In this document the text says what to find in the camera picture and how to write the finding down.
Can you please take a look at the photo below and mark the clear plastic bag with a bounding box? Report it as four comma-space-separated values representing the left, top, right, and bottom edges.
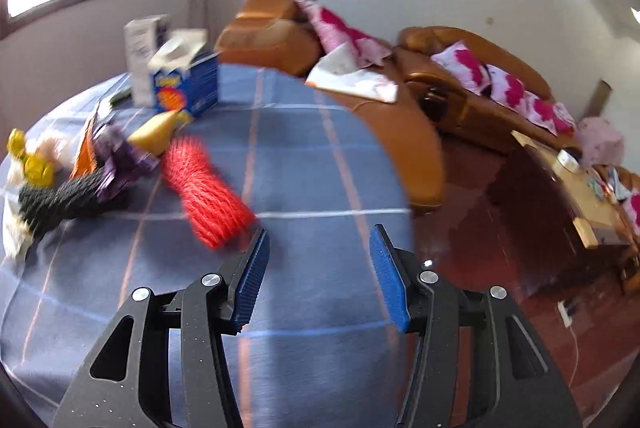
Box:
1, 198, 34, 261

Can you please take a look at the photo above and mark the wooden coffee table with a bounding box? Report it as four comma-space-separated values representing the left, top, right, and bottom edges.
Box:
511, 130, 634, 249

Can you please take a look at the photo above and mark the pink white pillow on armchair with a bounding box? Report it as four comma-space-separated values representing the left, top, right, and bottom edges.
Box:
295, 0, 393, 68

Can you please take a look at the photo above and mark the long red net roll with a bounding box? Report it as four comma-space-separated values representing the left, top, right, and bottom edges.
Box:
162, 136, 255, 250

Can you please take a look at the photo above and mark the orange snack sachet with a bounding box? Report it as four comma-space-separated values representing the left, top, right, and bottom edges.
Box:
70, 117, 98, 179

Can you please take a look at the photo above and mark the white tissue paper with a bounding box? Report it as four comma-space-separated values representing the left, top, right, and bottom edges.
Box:
305, 44, 398, 104

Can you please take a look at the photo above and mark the purple foil wrapper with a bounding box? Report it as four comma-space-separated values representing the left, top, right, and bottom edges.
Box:
92, 120, 160, 201

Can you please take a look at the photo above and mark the brown leather sofa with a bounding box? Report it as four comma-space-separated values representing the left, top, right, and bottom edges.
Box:
394, 26, 582, 155

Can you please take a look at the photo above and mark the yellow wrapper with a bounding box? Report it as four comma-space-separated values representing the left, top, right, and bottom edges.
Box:
6, 129, 55, 187

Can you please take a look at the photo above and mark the green snack packet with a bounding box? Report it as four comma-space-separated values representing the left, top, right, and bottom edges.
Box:
108, 88, 131, 108

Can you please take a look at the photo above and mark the pink white sofa pillow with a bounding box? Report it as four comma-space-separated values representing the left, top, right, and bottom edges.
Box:
431, 41, 491, 95

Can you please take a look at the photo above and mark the blue Look milk carton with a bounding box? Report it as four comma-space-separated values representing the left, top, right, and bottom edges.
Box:
148, 28, 219, 119

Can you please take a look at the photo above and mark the blue plaid tablecloth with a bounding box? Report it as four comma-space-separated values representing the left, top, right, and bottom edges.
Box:
0, 62, 417, 428

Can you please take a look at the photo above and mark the black net roll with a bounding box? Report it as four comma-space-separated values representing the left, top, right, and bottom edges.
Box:
18, 169, 131, 239

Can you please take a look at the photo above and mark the orange leather armchair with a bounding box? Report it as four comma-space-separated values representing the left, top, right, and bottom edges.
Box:
215, 0, 323, 78

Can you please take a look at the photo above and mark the white milk carton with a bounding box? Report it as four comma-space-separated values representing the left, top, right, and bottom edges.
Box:
124, 14, 170, 107

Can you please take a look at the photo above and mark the pink stuffed cushion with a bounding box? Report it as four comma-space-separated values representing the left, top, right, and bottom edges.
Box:
575, 117, 625, 168

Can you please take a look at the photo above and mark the yellow sponge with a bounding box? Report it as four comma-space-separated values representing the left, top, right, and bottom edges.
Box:
127, 110, 193, 157

